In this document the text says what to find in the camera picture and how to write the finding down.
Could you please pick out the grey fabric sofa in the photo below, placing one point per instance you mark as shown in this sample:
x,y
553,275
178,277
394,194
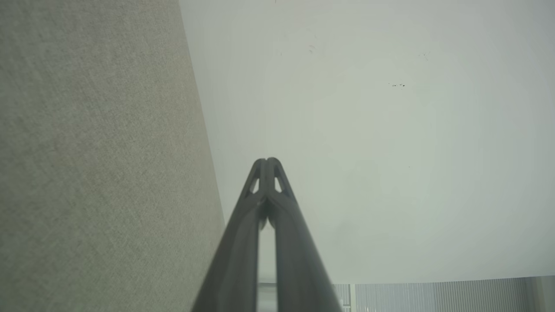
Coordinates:
x,y
86,151

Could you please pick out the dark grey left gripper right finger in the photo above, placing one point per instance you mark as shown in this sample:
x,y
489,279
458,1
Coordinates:
x,y
295,251

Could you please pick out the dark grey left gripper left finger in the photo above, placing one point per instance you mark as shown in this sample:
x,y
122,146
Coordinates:
x,y
236,251

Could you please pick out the grey ribbed panel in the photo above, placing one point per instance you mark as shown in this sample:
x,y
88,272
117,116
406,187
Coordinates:
x,y
433,297

